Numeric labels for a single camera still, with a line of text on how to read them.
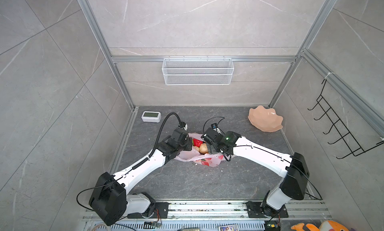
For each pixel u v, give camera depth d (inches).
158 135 22.5
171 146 24.1
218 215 28.7
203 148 33.1
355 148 23.1
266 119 42.9
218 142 23.2
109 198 15.6
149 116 42.0
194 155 29.5
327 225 25.4
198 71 39.7
